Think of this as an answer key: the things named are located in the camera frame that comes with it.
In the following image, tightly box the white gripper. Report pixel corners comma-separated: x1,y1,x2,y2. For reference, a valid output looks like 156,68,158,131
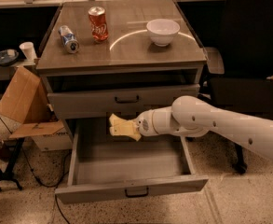
109,110,157,141

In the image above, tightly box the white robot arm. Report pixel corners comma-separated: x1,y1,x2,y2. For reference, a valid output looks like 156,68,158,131
109,96,273,161

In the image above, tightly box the grey middle drawer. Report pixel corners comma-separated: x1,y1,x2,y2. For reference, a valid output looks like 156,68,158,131
48,84,199,119

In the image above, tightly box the grey open bottom drawer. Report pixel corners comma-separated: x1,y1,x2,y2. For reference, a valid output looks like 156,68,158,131
55,118,208,203

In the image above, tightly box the grey drawer cabinet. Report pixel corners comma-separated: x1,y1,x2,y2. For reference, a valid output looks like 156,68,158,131
37,0,206,133

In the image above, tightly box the white box under cardboard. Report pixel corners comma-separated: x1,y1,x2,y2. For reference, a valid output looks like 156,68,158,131
32,131,72,151

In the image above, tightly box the blue silver lying can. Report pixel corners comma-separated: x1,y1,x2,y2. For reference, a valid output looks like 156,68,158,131
58,25,79,54

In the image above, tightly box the red soda can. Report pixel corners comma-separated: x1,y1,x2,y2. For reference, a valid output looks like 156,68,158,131
89,7,109,42

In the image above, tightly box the brown cardboard box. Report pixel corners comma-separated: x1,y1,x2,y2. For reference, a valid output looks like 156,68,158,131
0,66,63,138

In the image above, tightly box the white bowl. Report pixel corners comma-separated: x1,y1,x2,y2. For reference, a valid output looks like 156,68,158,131
146,19,180,47

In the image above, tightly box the black metal stand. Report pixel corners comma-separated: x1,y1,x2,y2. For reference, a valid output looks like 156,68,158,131
0,138,24,192

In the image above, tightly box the white paper cup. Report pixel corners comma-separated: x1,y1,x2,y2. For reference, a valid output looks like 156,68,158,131
20,42,37,61

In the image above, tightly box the dark blue plate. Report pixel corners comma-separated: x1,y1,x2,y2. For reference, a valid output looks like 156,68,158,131
0,49,19,66

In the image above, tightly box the black office chair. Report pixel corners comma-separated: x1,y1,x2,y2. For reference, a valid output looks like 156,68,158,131
185,0,273,175

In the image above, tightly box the black floor cable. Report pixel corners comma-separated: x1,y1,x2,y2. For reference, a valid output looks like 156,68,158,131
0,98,72,224

